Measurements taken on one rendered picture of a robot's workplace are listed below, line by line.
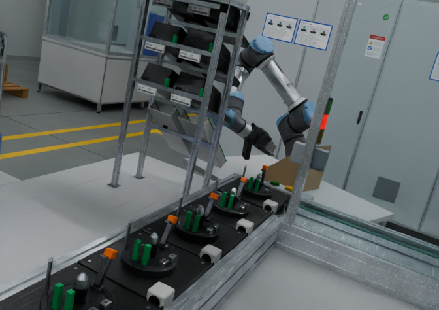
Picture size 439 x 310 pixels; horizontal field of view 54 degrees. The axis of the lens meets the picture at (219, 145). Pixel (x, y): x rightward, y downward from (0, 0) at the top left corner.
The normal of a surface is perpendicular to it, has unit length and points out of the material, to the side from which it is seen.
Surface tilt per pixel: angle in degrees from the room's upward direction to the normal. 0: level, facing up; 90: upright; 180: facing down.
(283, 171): 90
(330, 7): 90
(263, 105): 90
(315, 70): 90
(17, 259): 0
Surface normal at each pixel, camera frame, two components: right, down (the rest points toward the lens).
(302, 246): -0.43, 0.13
